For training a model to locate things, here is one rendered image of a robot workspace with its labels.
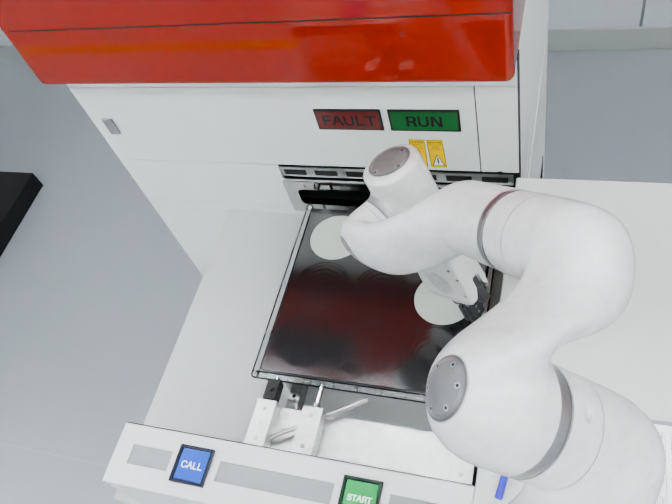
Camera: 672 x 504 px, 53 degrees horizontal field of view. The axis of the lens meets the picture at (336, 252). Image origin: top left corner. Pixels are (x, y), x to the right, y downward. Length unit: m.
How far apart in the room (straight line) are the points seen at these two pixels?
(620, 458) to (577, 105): 2.20
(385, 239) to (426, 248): 0.05
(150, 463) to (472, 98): 0.74
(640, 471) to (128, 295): 2.18
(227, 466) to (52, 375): 1.59
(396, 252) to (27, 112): 2.99
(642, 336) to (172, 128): 0.89
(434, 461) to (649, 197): 0.54
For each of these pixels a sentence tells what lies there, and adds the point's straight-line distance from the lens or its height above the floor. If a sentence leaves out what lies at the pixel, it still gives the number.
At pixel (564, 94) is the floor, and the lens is 2.76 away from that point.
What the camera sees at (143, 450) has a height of 0.96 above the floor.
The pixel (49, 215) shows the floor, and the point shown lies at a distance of 3.07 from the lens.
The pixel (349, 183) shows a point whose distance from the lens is 1.29.
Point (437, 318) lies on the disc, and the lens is 1.14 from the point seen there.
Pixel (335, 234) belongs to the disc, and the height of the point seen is 0.90.
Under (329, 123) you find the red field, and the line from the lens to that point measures 1.19.
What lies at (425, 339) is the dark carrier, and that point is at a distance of 1.13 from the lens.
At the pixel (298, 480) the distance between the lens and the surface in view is 1.02.
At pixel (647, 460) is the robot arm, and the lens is 0.63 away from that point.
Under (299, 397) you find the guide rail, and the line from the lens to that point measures 1.18.
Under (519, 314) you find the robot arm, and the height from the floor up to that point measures 1.40.
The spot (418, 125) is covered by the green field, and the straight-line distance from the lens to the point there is 1.15.
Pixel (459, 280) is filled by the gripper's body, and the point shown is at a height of 1.04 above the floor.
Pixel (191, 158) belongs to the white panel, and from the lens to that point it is 1.40.
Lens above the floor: 1.89
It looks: 53 degrees down
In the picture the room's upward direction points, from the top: 22 degrees counter-clockwise
